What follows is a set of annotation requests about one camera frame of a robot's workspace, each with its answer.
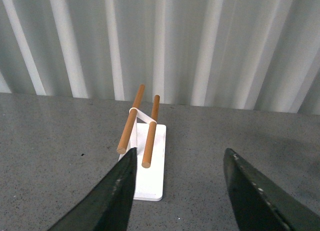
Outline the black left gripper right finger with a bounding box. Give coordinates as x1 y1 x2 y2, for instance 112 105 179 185
223 148 320 231

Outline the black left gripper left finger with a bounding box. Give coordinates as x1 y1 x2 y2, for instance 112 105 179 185
49 147 137 231

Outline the white rack with wooden rods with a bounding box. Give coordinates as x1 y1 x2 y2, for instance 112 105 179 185
117 84 167 202

